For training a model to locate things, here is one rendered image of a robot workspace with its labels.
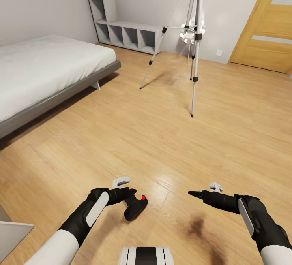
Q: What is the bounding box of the camera tripod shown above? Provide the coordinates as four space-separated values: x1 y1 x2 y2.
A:
149 0 203 117

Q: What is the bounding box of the robot trunk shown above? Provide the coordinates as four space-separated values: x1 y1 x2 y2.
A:
118 247 174 265

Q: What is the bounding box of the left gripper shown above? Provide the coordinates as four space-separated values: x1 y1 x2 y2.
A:
112 187 137 204

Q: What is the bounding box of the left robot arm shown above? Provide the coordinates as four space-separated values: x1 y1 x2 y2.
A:
24 176 137 265

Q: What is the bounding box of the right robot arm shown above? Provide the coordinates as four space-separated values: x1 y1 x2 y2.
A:
188 182 292 265

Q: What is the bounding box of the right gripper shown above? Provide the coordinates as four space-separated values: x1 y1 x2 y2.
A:
188 190 227 211

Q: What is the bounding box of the digital camera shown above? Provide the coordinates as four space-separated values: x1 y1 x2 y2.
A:
123 195 148 222

